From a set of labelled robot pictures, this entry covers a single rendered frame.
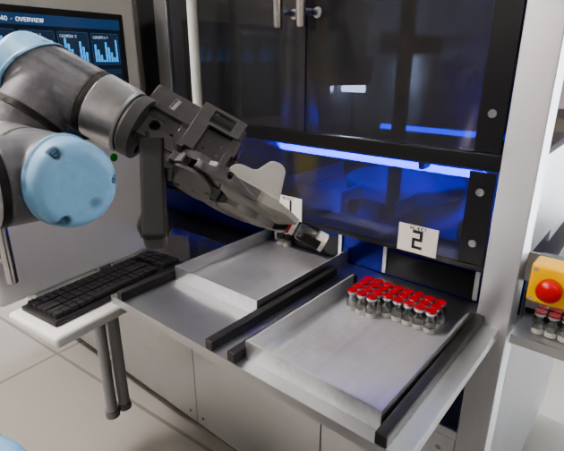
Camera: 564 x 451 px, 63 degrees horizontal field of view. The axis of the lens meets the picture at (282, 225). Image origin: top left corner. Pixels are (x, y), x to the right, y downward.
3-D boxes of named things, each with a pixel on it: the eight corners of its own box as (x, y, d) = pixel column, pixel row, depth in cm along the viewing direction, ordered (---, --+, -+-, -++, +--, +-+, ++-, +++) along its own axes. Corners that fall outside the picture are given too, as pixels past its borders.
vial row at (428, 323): (354, 301, 98) (356, 281, 97) (436, 331, 87) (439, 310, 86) (349, 305, 97) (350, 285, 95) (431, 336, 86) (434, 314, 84)
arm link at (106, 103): (71, 113, 47) (87, 148, 54) (111, 134, 47) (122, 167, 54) (113, 61, 49) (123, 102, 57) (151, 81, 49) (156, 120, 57)
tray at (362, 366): (351, 288, 104) (352, 274, 103) (466, 328, 89) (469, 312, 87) (245, 358, 80) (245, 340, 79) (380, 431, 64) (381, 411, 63)
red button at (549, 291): (537, 293, 82) (541, 272, 81) (562, 300, 80) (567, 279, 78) (532, 301, 79) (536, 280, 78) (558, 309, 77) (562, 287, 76)
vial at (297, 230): (318, 254, 52) (285, 236, 52) (326, 238, 53) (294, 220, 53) (323, 249, 50) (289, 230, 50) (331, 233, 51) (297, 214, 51)
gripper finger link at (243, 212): (310, 195, 54) (243, 155, 53) (288, 237, 52) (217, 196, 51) (302, 203, 57) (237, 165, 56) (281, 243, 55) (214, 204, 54)
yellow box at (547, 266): (534, 285, 88) (541, 251, 86) (577, 297, 84) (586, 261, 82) (524, 301, 83) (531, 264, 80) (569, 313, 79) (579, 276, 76)
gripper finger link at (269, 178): (320, 177, 50) (243, 139, 50) (296, 222, 47) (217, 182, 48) (314, 189, 52) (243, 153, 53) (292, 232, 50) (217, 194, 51)
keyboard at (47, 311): (150, 254, 141) (150, 247, 140) (184, 265, 134) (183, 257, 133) (21, 310, 110) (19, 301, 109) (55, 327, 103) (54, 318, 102)
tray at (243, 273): (270, 238, 133) (270, 227, 132) (347, 262, 118) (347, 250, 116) (175, 279, 109) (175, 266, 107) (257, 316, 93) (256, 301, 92)
